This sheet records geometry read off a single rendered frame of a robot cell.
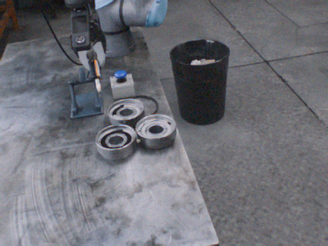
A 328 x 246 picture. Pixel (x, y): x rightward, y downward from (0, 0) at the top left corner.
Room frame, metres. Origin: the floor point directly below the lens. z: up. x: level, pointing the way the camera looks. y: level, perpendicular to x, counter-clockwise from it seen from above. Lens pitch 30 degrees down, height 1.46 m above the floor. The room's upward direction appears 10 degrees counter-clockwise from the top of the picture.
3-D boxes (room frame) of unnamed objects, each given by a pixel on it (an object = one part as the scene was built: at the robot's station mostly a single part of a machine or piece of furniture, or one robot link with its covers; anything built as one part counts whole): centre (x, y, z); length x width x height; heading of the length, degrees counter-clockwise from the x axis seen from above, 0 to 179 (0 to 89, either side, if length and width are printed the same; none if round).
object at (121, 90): (1.11, -0.01, 0.82); 0.08 x 0.07 x 0.05; 0
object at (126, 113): (0.94, -0.01, 0.82); 0.10 x 0.10 x 0.04
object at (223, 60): (2.05, -0.49, 0.21); 0.34 x 0.34 x 0.43
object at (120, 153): (0.82, 0.03, 0.82); 0.10 x 0.10 x 0.04
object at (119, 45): (1.45, -0.02, 0.85); 0.15 x 0.15 x 0.10
